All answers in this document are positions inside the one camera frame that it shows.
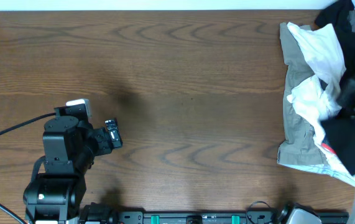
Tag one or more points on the khaki shorts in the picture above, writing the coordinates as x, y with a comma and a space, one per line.
298, 148

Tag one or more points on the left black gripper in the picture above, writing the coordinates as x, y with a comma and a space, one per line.
106, 142

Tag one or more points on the black garment with striped band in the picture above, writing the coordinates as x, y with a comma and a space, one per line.
336, 14

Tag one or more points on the black polo shirt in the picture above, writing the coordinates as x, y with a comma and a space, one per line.
340, 134

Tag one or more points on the white shirt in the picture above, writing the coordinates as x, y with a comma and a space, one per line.
323, 54

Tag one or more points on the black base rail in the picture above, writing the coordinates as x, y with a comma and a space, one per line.
103, 214

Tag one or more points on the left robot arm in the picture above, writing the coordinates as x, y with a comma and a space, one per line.
57, 185

